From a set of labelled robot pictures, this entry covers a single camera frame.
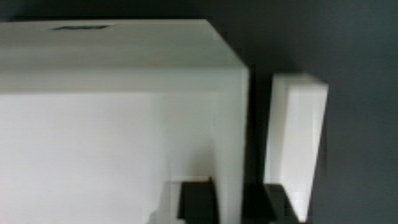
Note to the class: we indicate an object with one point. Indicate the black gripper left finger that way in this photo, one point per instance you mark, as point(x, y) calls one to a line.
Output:
point(188, 205)

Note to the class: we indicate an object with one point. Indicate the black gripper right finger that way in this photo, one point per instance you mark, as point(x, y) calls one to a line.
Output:
point(281, 213)

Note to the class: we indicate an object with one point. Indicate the white drawer box front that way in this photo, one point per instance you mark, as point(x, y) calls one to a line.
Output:
point(123, 110)

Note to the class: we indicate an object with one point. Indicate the white drawer box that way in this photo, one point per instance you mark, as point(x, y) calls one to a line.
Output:
point(295, 124)
point(123, 110)

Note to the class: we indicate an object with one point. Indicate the white drawer box rear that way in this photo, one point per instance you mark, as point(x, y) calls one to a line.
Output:
point(295, 124)

